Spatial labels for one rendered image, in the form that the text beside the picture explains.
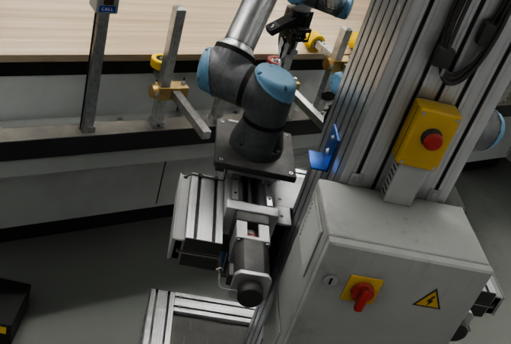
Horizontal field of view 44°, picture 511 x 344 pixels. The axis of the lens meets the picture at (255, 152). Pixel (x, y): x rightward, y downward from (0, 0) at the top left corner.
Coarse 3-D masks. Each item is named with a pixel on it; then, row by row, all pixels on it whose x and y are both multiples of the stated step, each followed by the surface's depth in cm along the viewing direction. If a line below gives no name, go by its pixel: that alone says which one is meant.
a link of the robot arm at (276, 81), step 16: (272, 64) 167; (256, 80) 161; (272, 80) 160; (288, 80) 163; (240, 96) 163; (256, 96) 162; (272, 96) 160; (288, 96) 162; (256, 112) 164; (272, 112) 163; (288, 112) 167; (272, 128) 166
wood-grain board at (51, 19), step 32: (0, 0) 240; (32, 0) 247; (64, 0) 255; (128, 0) 272; (160, 0) 281; (192, 0) 291; (224, 0) 302; (0, 32) 220; (32, 32) 226; (64, 32) 232; (128, 32) 246; (160, 32) 254; (192, 32) 262; (224, 32) 270; (320, 32) 300; (352, 32) 311
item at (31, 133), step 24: (144, 120) 235; (168, 120) 239; (216, 120) 245; (288, 120) 263; (312, 120) 270; (0, 144) 203; (24, 144) 207; (48, 144) 212; (72, 144) 217; (96, 144) 221; (120, 144) 227; (144, 144) 232; (168, 144) 238; (192, 144) 244
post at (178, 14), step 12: (180, 12) 209; (180, 24) 212; (168, 36) 215; (180, 36) 215; (168, 48) 216; (168, 60) 218; (168, 72) 221; (168, 84) 224; (156, 108) 229; (156, 120) 231
